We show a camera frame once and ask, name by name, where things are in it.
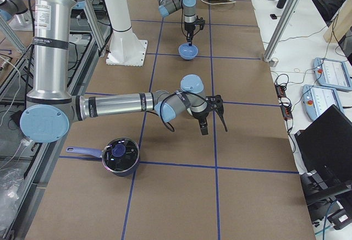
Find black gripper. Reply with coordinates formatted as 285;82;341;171
191;95;228;135
184;15;205;46

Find blue bowl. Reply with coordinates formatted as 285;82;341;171
178;43;199;60

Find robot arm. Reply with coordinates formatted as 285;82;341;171
20;0;228;143
158;0;205;46

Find black orange adapter upper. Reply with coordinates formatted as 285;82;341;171
275;85;287;98

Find black orange adapter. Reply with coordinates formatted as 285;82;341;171
280;105;293;121
275;85;287;98

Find black orange adapter lower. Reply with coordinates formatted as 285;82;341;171
280;105;293;121

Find dark blue saucepan with lid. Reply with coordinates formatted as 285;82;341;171
66;137;140;177

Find blue teach pendant near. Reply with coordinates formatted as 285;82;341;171
302;84;344;121

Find blue teach pendant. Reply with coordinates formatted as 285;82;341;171
312;57;351;91
302;84;344;121

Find black laptop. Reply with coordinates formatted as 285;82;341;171
295;105;351;182

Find blue teach pendant far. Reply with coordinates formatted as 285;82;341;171
312;57;351;91

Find clear plastic bag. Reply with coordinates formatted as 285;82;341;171
1;167;24;230

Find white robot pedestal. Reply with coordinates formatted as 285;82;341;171
104;0;148;67

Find aluminium frame post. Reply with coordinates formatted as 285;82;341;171
263;0;300;64

